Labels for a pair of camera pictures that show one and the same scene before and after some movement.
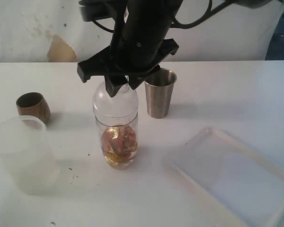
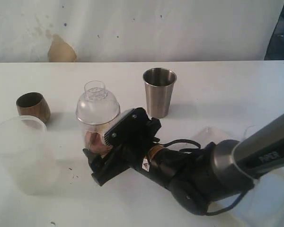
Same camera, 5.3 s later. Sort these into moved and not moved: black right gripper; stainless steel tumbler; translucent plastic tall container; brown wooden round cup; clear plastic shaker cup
Moved: black right gripper; clear plastic shaker cup
Not moved: stainless steel tumbler; translucent plastic tall container; brown wooden round cup
